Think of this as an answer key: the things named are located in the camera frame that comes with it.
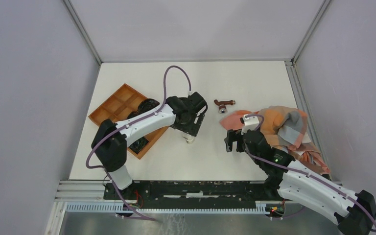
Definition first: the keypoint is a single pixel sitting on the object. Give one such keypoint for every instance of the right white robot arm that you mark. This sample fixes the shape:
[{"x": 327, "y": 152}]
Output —
[{"x": 354, "y": 213}]

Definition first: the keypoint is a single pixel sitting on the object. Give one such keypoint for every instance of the brown water faucet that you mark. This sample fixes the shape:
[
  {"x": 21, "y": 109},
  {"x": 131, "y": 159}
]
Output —
[{"x": 222, "y": 105}]

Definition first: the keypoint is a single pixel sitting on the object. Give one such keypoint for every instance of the aluminium frame rail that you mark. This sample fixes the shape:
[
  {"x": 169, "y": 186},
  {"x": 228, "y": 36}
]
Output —
[{"x": 80, "y": 209}]

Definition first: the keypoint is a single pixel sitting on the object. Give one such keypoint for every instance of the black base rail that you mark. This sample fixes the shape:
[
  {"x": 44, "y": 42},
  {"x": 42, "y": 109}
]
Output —
[{"x": 195, "y": 194}]

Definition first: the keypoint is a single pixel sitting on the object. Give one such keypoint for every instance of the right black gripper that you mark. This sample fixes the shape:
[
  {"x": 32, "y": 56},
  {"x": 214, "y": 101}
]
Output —
[{"x": 232, "y": 135}]

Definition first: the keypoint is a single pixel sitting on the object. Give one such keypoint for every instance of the orange grey checkered cloth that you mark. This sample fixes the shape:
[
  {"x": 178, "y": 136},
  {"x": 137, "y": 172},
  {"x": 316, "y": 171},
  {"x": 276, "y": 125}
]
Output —
[{"x": 286, "y": 129}]

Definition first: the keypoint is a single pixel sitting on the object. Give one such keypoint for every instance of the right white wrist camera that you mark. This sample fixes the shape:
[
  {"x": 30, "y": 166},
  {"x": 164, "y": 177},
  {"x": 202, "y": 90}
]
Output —
[{"x": 250, "y": 122}]

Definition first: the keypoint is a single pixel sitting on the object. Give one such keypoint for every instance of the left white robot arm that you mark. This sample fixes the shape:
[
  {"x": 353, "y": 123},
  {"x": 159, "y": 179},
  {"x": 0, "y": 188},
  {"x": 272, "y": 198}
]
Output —
[{"x": 111, "y": 141}]

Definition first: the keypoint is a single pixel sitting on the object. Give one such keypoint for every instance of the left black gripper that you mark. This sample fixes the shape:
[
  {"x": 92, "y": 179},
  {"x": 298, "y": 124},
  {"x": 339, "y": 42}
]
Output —
[{"x": 192, "y": 129}]

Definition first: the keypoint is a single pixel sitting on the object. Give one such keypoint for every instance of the orange compartment tray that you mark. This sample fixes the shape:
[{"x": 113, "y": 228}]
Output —
[{"x": 127, "y": 103}]

